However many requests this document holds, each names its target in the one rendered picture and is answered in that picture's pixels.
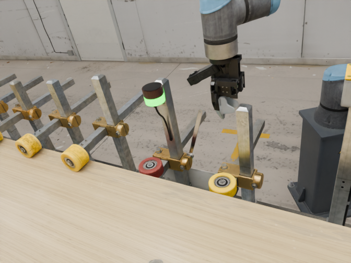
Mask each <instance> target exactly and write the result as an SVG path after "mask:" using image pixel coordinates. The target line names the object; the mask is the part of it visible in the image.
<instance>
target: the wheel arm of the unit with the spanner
mask: <svg viewBox="0 0 351 263"><path fill-rule="evenodd" d="M197 115H198V113H197V114H196V115H195V116H194V118H193V119H192V120H191V121H190V123H189V124H188V126H187V127H186V128H185V129H184V131H183V132H182V133H181V135H180V138H181V143H182V148H184V147H185V145H186V144H187V143H188V141H189V140H190V139H191V137H192V136H193V133H194V128H195V124H196V119H197ZM205 118H206V112H205V111H203V113H202V118H201V122H200V125H201V124H202V122H203V120H204V119H205ZM161 161H162V164H163V168H164V172H163V174H162V176H161V177H159V178H160V179H162V177H163V175H164V174H165V173H166V171H167V170H168V168H169V163H168V161H166V160H162V159H161Z"/></svg>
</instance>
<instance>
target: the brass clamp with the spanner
mask: <svg viewBox="0 0 351 263"><path fill-rule="evenodd" d="M159 148H160V149H161V150H162V152H161V153H156V152H155V153H154V154H153V157H156V158H159V159H162V160H166V161H168V163H169V169H172V170H176V171H180V172H183V170H189V169H190V168H191V166H192V161H193V160H192V157H191V156H187V154H186V152H184V153H183V155H182V157H181V158H180V159H179V160H178V159H174V158H170V153H169V149H166V148H161V147H159Z"/></svg>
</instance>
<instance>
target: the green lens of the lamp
mask: <svg viewBox="0 0 351 263"><path fill-rule="evenodd" d="M144 100H145V104H146V105H147V106H158V105H161V104H163V103H164V102H165V100H166V99H165V94H164V93H163V95H162V96H161V97H159V98H156V99H152V100H149V99H146V98H144Z"/></svg>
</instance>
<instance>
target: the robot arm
mask: <svg viewBox="0 0 351 263"><path fill-rule="evenodd" d="M279 6H280V0H200V13H201V20H202V29H203V37H204V49H205V56H206V57H207V58H208V59H209V62H210V63H211V64H209V65H207V66H205V67H203V68H202V69H200V70H198V71H197V70H196V71H194V72H192V73H191V74H190V75H189V77H188V79H187V81H188V82H189V84H190V85H191V86H192V85H195V84H197V83H199V82H201V81H202V80H204V79H206V78H208V77H210V76H211V82H210V92H211V99H212V105H213V107H214V110H215V111H216V113H217V114H218V115H219V117H220V118H221V119H224V118H225V114H229V113H234V112H235V109H234V107H237V106H238V105H239V103H238V101H236V100H234V99H237V98H238V93H239V92H242V91H243V88H245V78H244V71H240V61H241V60H242V54H237V53H238V32H237V26H239V25H241V24H244V23H247V22H250V21H253V20H256V19H259V18H262V17H265V16H266V17H268V16H269V15H271V14H273V13H275V12H276V11H277V10H278V8H279ZM346 68H347V64H338V65H334V66H331V67H329V68H327V69H326V70H325V71H324V74H323V78H322V88H321V97H320V104H319V106H318V107H317V109H316V110H315V112H314V120H315V122H316V123H318V124H319V125H321V126H323V127H326V128H330V129H345V126H346V120H347V114H348V109H349V107H343V106H341V99H342V93H343V86H344V80H345V74H346ZM235 94H236V95H235Z"/></svg>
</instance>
